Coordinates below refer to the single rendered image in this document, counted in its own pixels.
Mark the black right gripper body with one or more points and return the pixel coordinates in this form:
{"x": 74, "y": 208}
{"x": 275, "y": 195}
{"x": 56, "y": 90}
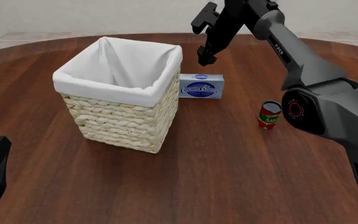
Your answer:
{"x": 222, "y": 35}

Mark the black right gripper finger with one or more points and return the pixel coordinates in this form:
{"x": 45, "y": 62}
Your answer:
{"x": 207, "y": 56}

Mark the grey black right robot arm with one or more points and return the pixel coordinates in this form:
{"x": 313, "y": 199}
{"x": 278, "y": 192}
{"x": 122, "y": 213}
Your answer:
{"x": 315, "y": 77}

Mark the blue white cream cheese box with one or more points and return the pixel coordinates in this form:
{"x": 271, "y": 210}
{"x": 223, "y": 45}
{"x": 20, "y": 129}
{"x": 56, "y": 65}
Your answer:
{"x": 201, "y": 86}

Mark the cream woven basket white liner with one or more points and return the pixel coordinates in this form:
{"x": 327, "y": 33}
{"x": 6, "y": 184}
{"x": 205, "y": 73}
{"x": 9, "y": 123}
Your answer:
{"x": 120, "y": 116}

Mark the red tomato sauce can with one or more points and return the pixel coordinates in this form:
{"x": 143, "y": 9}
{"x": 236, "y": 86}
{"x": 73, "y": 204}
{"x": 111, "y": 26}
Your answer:
{"x": 269, "y": 115}

